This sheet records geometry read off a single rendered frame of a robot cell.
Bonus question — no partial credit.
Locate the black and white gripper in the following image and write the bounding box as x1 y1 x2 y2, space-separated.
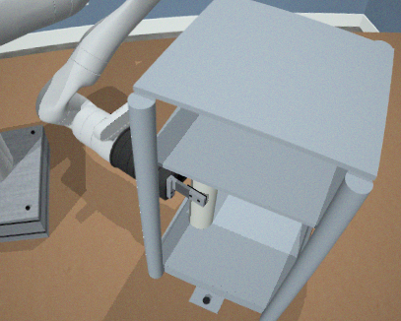
91 102 207 207

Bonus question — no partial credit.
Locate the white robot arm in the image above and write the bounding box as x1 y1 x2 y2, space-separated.
0 0 161 183

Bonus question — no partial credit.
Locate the white bottle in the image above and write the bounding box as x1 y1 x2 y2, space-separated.
188 179 218 229

